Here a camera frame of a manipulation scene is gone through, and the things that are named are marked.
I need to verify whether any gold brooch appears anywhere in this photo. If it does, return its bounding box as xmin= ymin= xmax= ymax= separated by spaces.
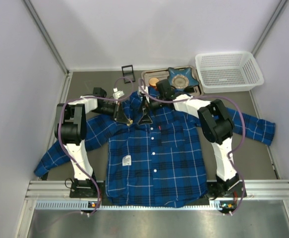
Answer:
xmin=126 ymin=119 xmax=133 ymax=126

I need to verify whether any blue plaid shirt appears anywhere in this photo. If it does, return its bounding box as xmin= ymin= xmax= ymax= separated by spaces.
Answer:
xmin=33 ymin=85 xmax=276 ymax=207

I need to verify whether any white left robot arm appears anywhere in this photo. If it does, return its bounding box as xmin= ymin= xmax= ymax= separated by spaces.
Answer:
xmin=55 ymin=87 xmax=132 ymax=198

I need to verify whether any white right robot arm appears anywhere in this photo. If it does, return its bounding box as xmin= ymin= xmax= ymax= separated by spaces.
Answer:
xmin=138 ymin=78 xmax=240 ymax=198

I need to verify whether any black brooch box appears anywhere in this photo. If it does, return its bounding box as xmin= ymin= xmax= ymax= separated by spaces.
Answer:
xmin=121 ymin=64 xmax=135 ymax=84

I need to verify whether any orange cup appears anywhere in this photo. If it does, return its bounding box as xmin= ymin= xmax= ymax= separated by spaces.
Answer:
xmin=149 ymin=77 xmax=160 ymax=89

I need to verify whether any silver metal tray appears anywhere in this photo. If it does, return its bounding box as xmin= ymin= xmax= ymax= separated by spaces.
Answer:
xmin=141 ymin=66 xmax=204 ymax=96

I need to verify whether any blue star-shaped dish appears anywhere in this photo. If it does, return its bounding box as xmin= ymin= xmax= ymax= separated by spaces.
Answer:
xmin=167 ymin=67 xmax=199 ymax=91

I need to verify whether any white plastic basket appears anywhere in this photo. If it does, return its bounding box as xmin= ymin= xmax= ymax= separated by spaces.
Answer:
xmin=195 ymin=51 xmax=264 ymax=94

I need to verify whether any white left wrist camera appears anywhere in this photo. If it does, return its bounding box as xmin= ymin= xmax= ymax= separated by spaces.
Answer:
xmin=113 ymin=88 xmax=124 ymax=100

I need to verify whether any aluminium frame rail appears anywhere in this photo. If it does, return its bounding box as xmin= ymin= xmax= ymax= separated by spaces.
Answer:
xmin=25 ymin=179 xmax=289 ymax=211

